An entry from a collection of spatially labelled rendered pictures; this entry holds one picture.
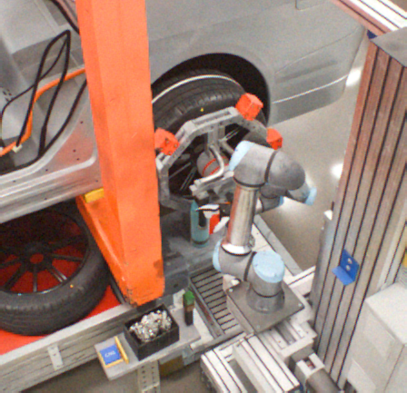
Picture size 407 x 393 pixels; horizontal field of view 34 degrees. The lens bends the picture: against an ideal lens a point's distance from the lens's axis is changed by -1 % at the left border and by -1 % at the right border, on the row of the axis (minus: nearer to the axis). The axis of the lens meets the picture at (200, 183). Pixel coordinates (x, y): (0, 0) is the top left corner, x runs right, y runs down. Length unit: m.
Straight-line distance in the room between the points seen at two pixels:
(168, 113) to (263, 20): 0.58
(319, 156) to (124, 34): 2.57
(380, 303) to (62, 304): 1.47
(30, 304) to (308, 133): 2.28
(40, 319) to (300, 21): 1.77
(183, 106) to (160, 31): 0.35
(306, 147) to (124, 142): 2.34
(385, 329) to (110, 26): 1.22
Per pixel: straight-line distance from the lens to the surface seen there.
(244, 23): 2.90
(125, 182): 2.35
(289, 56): 3.17
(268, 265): 2.42
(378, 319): 2.16
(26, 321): 3.13
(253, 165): 2.23
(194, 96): 2.87
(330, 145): 4.44
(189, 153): 3.03
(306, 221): 3.97
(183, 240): 3.54
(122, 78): 2.06
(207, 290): 3.58
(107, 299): 3.29
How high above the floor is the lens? 2.98
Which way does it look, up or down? 46 degrees down
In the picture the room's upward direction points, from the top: straight up
